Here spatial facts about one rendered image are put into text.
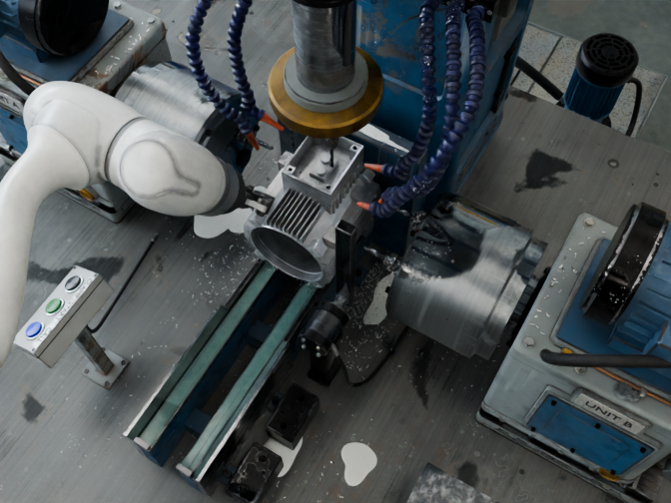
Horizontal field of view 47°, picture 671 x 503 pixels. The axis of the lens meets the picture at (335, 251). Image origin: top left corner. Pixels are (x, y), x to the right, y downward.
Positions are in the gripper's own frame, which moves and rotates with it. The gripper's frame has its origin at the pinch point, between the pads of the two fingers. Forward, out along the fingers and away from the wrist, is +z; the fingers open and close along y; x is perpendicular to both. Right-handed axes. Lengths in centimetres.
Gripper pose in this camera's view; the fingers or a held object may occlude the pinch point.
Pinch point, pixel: (261, 201)
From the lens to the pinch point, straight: 135.1
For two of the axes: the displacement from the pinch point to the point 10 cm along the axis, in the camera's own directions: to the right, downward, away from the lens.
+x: -4.4, 9.0, 0.8
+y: -8.6, -4.4, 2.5
